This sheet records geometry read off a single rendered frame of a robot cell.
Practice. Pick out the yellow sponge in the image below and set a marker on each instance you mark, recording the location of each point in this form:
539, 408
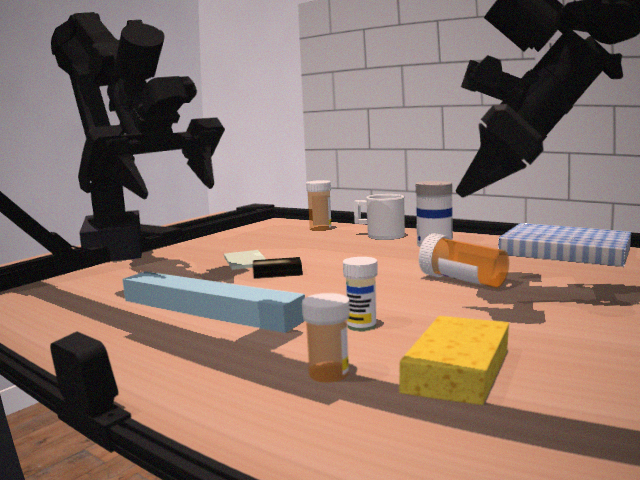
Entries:
456, 359

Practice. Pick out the orange pill bottle with white cap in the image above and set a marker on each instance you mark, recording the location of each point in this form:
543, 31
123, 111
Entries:
319, 205

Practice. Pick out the white ceramic mug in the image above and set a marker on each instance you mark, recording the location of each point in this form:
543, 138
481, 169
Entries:
385, 218

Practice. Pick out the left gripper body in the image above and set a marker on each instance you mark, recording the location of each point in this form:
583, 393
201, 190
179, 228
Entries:
155, 140

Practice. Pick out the grey tiled wall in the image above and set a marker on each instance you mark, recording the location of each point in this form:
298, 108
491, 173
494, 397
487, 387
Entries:
383, 109

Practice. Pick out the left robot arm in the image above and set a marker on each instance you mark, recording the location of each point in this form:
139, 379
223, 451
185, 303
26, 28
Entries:
139, 50

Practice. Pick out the amber pill bottle with white cap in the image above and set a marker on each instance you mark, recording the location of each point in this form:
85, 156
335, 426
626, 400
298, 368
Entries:
326, 316

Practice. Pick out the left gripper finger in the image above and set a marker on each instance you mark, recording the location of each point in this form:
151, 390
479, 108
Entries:
115, 153
200, 158

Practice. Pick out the white can with blue stripe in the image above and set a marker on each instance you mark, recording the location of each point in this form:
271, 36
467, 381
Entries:
434, 209

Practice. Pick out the light blue rectangular block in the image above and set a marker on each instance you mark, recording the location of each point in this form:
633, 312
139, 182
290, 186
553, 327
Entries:
250, 306

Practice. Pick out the grey ribbed bottle cap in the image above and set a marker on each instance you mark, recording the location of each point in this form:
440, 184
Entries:
426, 251

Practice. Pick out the white pill bottle with label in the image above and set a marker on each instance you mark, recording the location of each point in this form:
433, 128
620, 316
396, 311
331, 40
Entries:
360, 273

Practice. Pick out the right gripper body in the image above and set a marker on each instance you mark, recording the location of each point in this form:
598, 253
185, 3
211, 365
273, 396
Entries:
543, 103

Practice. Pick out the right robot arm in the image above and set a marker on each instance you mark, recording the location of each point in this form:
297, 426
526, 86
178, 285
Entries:
572, 60

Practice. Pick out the translucent orange pill bottle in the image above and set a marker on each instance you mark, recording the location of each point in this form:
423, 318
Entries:
470, 262

